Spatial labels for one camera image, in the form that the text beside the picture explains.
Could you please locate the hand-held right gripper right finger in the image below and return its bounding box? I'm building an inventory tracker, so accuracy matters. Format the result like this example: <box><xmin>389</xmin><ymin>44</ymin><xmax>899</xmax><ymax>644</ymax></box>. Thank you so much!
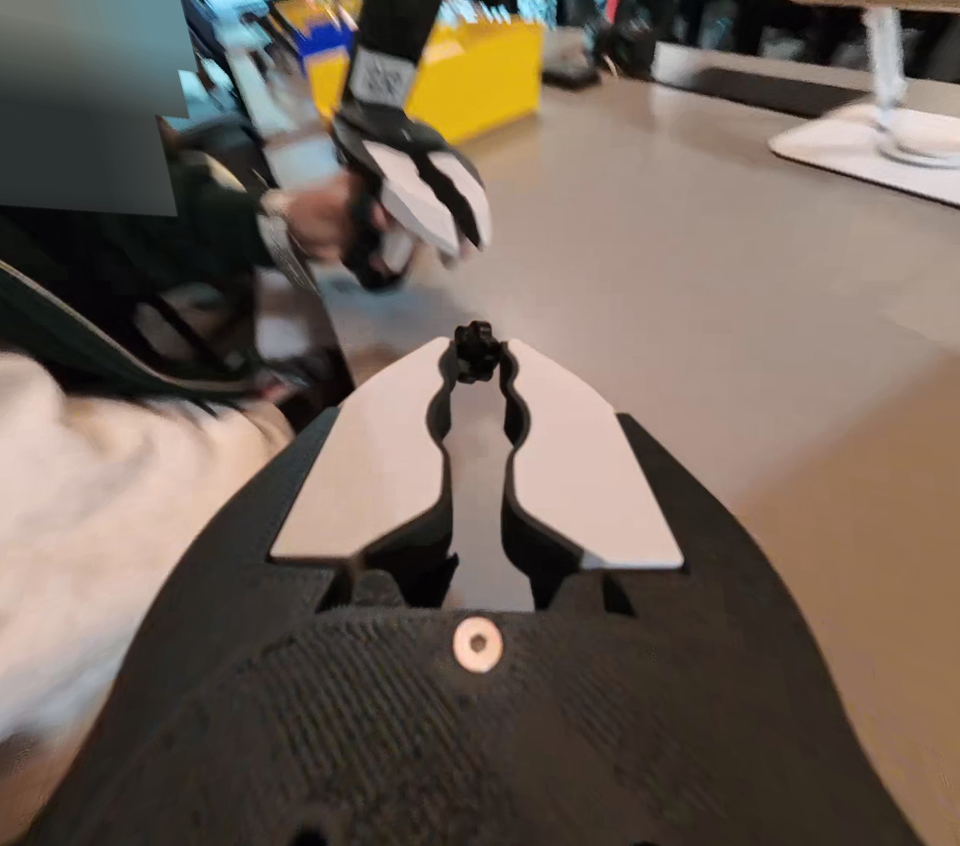
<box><xmin>501</xmin><ymin>338</ymin><xmax>685</xmax><ymax>571</ymax></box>

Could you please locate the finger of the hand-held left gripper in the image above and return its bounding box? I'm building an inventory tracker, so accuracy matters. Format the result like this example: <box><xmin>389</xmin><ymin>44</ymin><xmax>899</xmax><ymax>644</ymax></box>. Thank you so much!
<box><xmin>432</xmin><ymin>150</ymin><xmax>494</xmax><ymax>251</ymax></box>
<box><xmin>363</xmin><ymin>141</ymin><xmax>462</xmax><ymax>258</ymax></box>

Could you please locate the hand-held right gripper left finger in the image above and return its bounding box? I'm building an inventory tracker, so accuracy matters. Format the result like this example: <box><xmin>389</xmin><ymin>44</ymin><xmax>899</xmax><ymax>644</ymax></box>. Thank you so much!
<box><xmin>268</xmin><ymin>336</ymin><xmax>455</xmax><ymax>562</ymax></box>

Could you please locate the yellow plastic bin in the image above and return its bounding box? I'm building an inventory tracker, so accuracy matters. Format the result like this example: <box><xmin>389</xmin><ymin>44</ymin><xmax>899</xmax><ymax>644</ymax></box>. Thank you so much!
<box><xmin>307</xmin><ymin>17</ymin><xmax>545</xmax><ymax>146</ymax></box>

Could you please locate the black knob bolt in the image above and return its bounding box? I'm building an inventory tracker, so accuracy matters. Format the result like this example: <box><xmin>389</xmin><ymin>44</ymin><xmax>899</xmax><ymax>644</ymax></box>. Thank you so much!
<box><xmin>453</xmin><ymin>321</ymin><xmax>496</xmax><ymax>384</ymax></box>

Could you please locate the person's left forearm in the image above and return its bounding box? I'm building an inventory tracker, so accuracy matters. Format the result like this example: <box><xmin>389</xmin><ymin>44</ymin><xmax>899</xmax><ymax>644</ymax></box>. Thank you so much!
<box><xmin>161</xmin><ymin>118</ymin><xmax>294</xmax><ymax>270</ymax></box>

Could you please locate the grey desk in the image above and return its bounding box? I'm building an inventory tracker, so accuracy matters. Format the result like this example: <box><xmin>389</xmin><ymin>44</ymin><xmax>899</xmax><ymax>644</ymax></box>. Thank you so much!
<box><xmin>258</xmin><ymin>47</ymin><xmax>960</xmax><ymax>846</ymax></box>

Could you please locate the black desk mat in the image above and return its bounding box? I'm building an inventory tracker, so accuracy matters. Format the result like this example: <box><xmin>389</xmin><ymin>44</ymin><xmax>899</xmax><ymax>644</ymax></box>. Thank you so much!
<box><xmin>693</xmin><ymin>66</ymin><xmax>864</xmax><ymax>120</ymax></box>

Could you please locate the person's left hand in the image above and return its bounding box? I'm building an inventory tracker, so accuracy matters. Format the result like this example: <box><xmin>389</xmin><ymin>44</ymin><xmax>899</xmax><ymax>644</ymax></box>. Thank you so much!
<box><xmin>288</xmin><ymin>174</ymin><xmax>355</xmax><ymax>264</ymax></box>

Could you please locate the blue plastic bin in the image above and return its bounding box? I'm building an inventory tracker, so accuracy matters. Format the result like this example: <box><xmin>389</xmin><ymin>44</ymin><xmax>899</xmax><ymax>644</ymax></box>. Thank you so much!
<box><xmin>292</xmin><ymin>21</ymin><xmax>354</xmax><ymax>60</ymax></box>

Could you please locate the metal wristwatch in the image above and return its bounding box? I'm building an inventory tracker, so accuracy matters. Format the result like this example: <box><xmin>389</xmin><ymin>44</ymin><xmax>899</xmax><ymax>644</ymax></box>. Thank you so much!
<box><xmin>258</xmin><ymin>189</ymin><xmax>316</xmax><ymax>285</ymax></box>

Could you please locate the black foam pad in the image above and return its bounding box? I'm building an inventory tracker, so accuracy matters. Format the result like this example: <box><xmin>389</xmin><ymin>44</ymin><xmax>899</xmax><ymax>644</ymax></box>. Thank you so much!
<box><xmin>540</xmin><ymin>62</ymin><xmax>601</xmax><ymax>90</ymax></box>

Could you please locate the white shirt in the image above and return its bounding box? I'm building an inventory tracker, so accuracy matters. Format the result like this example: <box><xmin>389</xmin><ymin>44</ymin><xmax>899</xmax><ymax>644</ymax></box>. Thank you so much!
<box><xmin>0</xmin><ymin>351</ymin><xmax>294</xmax><ymax>772</ymax></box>

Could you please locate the white monitor stand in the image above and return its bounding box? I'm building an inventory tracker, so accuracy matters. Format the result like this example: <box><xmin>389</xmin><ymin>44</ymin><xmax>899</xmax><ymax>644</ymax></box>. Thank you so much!
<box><xmin>768</xmin><ymin>9</ymin><xmax>960</xmax><ymax>210</ymax></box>

